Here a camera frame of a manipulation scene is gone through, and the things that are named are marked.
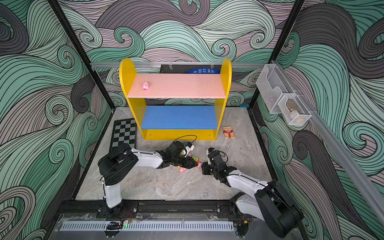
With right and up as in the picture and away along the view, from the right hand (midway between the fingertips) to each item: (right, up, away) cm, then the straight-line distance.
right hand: (204, 166), depth 88 cm
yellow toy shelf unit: (-17, +26, +8) cm, 33 cm away
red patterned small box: (+19, +19, +15) cm, 31 cm away
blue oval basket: (0, +59, +4) cm, 59 cm away
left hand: (-4, +2, -3) cm, 5 cm away
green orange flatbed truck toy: (-5, +4, 0) cm, 7 cm away
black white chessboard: (-54, +20, +12) cm, 59 cm away
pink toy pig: (-13, -1, -3) cm, 14 cm away
